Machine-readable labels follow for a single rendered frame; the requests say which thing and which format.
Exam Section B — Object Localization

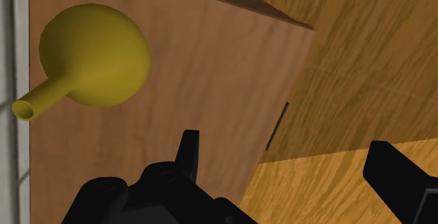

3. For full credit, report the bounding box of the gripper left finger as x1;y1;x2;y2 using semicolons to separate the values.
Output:
61;129;258;224

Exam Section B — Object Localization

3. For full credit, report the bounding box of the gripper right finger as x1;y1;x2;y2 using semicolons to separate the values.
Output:
362;140;438;224

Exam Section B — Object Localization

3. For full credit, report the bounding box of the brown wooden cabinet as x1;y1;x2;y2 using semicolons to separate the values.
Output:
29;0;438;224

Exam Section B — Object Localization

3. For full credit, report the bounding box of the yellow round narrow-neck vase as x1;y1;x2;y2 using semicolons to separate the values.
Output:
11;3;151;122

